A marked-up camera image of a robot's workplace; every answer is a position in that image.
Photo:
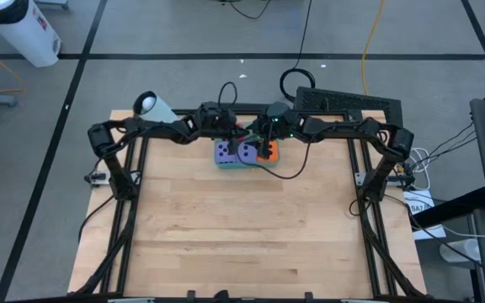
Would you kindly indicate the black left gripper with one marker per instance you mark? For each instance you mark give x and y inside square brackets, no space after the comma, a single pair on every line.
[225,131]

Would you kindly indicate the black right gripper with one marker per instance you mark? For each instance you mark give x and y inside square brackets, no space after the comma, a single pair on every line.
[284,130]

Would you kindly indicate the purple foam die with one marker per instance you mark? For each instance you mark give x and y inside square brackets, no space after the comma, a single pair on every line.
[221,157]
[248,156]

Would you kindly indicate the orange foam die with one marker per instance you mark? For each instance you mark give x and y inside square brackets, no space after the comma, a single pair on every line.
[273,153]

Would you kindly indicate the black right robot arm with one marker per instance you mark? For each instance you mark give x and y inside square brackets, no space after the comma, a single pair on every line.
[343,128]

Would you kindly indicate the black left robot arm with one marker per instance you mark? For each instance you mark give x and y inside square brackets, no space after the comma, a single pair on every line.
[158,126]

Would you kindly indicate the teal plastic bin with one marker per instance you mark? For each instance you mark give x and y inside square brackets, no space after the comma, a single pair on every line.
[246,166]

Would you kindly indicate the white cylinder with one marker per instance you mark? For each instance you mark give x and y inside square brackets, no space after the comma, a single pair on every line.
[150,107]

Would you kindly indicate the black table clamp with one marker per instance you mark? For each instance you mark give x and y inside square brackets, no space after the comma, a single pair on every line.
[308,295]
[190,294]

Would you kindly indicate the white paper label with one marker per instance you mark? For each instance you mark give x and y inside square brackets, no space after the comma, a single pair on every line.
[419,206]

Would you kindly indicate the black desk bar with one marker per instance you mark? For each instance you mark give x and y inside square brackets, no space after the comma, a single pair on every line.
[449,206]

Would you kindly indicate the white trash can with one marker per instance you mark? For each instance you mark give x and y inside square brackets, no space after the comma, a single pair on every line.
[28,38]

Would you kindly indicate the grey plastic container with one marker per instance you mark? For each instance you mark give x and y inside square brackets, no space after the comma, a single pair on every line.
[461,250]

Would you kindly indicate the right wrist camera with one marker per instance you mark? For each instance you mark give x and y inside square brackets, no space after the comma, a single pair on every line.
[278,111]

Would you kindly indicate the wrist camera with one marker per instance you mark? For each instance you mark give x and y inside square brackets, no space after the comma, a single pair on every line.
[278,111]
[211,111]

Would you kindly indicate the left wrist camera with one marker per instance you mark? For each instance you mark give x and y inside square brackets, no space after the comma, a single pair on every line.
[211,111]

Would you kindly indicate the black aluminium frame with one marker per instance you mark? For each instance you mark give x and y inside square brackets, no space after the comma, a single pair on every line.
[331,113]

